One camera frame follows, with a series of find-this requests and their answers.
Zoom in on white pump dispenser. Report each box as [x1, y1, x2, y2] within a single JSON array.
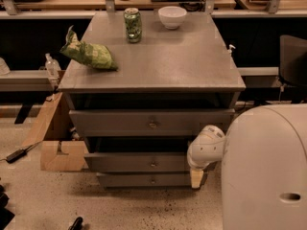
[[228, 44, 236, 56]]

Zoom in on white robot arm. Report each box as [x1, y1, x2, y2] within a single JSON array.
[[187, 103, 307, 230]]

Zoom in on grey drawer cabinet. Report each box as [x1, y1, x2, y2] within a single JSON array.
[[58, 11, 247, 189]]

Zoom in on black power adapter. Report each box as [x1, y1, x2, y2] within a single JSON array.
[[6, 149, 27, 164]]

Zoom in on white bowl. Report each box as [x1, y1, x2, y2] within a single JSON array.
[[158, 6, 187, 30]]

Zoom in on clear plastic bottle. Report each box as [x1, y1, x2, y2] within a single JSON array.
[[45, 53, 61, 78]]

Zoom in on grey drawer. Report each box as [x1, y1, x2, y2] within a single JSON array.
[[69, 109, 234, 137], [97, 172, 192, 188], [84, 136, 192, 173]]

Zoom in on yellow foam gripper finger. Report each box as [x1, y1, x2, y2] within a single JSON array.
[[190, 169, 203, 189]]

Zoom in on green soda can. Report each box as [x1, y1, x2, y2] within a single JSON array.
[[124, 8, 142, 43]]

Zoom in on grey bottom drawer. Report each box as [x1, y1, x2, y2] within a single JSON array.
[[97, 172, 192, 188]]

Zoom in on black object bottom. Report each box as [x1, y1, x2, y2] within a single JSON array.
[[68, 217, 83, 230]]

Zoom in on grey top drawer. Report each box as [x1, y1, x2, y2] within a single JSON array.
[[69, 109, 234, 137]]

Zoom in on cardboard box left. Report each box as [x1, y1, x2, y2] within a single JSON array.
[[22, 92, 88, 172]]

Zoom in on green chip bag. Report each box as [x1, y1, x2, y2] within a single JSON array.
[[60, 26, 118, 71]]

